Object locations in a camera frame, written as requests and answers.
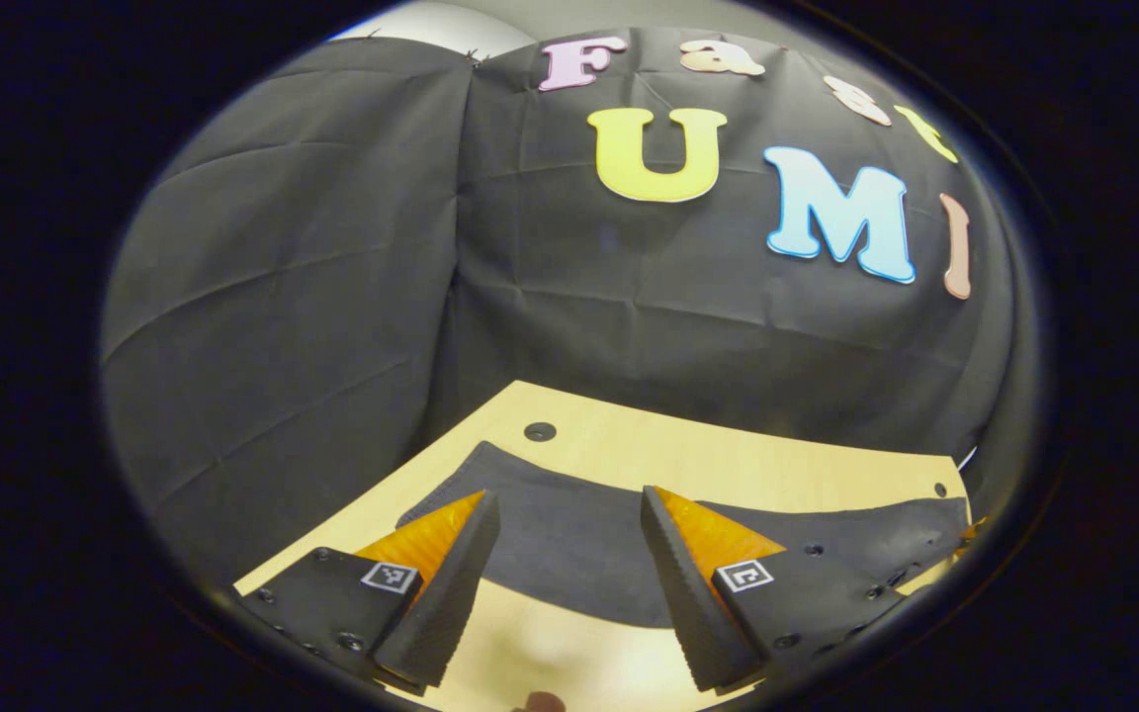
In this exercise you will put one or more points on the dark grey jeans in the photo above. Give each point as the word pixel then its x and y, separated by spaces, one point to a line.
pixel 579 534

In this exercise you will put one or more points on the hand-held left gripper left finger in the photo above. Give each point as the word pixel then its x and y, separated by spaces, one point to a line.
pixel 441 613

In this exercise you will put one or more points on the black backdrop cloth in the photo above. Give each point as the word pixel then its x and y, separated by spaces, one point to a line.
pixel 332 297

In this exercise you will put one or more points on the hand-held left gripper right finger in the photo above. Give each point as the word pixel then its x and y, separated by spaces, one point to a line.
pixel 693 613

